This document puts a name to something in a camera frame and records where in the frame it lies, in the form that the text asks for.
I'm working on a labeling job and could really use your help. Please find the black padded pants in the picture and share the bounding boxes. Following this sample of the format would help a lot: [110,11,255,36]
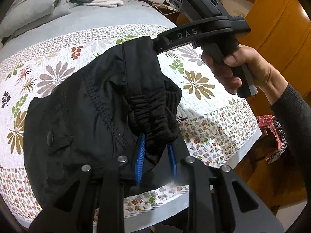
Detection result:
[23,36,182,207]

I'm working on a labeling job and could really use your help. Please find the person right hand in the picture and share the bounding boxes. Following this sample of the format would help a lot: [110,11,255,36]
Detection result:
[202,45,288,105]

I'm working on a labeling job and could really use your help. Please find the wooden nightstand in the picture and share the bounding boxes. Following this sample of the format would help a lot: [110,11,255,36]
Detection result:
[151,2,180,25]

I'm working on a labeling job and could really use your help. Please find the floral quilted bedspread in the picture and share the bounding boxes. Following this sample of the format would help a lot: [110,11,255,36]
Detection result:
[0,23,259,226]

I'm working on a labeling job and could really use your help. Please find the wooden wardrobe cabinet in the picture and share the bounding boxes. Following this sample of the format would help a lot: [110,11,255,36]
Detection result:
[240,0,310,204]

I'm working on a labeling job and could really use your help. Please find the red plaid cloth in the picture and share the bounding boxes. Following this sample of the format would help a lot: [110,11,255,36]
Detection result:
[256,115,288,164]

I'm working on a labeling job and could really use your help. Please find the grey pillow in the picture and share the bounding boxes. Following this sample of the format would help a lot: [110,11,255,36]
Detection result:
[1,0,71,38]

